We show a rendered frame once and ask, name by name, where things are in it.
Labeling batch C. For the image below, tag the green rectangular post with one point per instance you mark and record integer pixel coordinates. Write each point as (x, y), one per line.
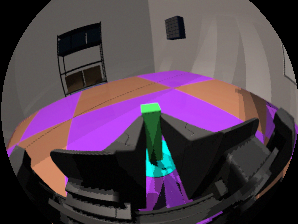
(152, 117)

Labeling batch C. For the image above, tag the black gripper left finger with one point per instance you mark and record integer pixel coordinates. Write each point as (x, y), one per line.
(123, 162)

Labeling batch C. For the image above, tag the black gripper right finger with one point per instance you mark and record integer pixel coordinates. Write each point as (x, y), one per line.
(196, 151)

